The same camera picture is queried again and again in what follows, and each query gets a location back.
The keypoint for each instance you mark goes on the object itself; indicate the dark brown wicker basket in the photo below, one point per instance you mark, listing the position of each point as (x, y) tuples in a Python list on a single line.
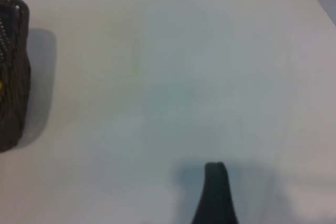
[(15, 77)]

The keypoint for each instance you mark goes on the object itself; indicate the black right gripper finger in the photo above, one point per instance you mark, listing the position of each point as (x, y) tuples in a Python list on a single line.
[(215, 197)]

